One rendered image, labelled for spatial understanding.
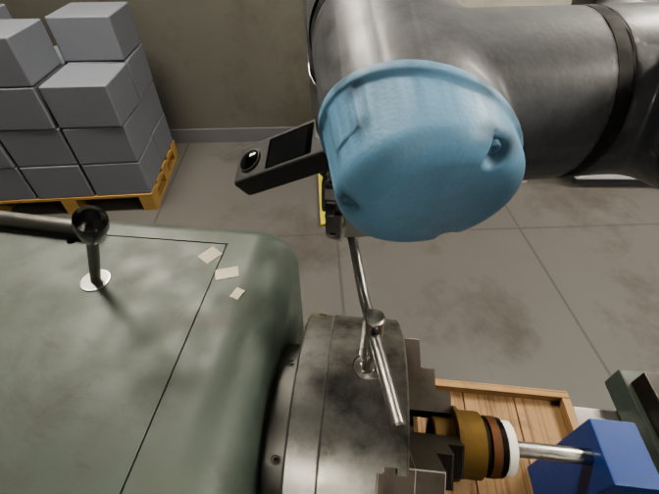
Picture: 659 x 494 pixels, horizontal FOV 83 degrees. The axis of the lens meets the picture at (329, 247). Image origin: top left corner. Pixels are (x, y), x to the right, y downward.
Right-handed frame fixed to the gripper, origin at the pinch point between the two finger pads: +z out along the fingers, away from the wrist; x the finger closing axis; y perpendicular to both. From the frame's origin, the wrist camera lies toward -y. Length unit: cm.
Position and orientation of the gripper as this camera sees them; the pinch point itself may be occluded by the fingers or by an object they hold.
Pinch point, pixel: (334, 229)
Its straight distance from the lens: 48.3
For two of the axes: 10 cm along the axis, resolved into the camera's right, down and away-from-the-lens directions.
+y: 10.0, 0.7, -0.6
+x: 0.9, -8.9, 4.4
